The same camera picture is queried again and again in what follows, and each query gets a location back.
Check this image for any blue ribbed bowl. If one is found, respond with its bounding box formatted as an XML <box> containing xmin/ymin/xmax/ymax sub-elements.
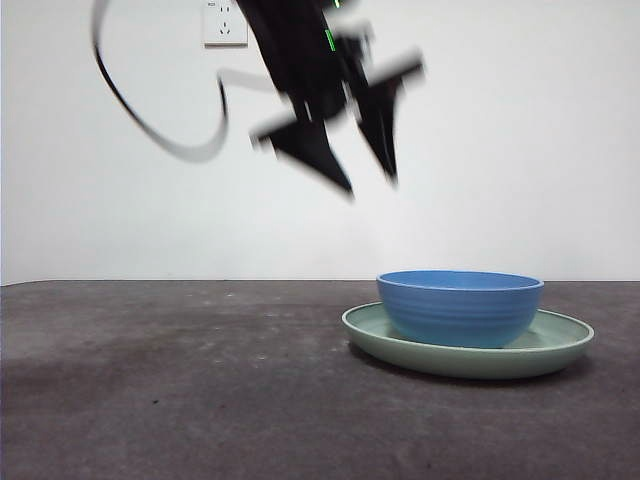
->
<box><xmin>375</xmin><ymin>270</ymin><xmax>545</xmax><ymax>350</ymax></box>

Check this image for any green round plate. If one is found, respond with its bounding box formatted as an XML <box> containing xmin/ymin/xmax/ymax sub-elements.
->
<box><xmin>341</xmin><ymin>301</ymin><xmax>596</xmax><ymax>379</ymax></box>

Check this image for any left arm's black cable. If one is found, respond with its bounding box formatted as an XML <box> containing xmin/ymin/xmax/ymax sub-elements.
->
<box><xmin>91</xmin><ymin>0</ymin><xmax>281</xmax><ymax>164</ymax></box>

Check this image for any white wall socket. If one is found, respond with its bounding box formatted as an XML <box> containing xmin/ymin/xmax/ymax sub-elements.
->
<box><xmin>203</xmin><ymin>0</ymin><xmax>250</xmax><ymax>50</ymax></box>

